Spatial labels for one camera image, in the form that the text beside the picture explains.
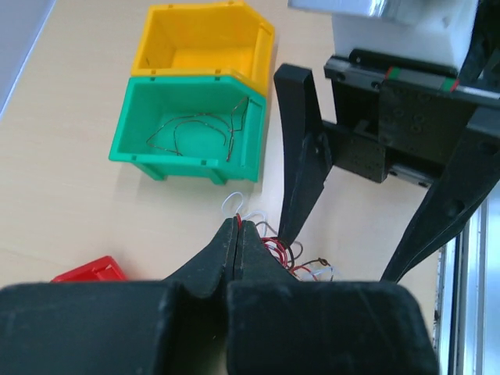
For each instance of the yellow plastic bin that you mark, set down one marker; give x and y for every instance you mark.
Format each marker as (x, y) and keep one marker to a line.
(204, 39)

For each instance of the green plastic bin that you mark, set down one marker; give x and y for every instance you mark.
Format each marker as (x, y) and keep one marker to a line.
(205, 126)

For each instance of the red plastic bin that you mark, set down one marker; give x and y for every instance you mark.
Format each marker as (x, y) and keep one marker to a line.
(103, 269)

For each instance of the aluminium frame rail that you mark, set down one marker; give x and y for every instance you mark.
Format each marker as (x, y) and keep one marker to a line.
(466, 315)

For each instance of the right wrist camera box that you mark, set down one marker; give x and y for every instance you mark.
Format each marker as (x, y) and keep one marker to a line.
(437, 32)

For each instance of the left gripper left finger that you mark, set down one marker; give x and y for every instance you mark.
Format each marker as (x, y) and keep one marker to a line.
(173, 326)

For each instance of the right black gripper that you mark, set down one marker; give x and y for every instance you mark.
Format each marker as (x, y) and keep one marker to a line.
(406, 117)

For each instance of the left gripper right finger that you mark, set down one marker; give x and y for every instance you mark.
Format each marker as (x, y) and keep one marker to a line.
(280, 325)

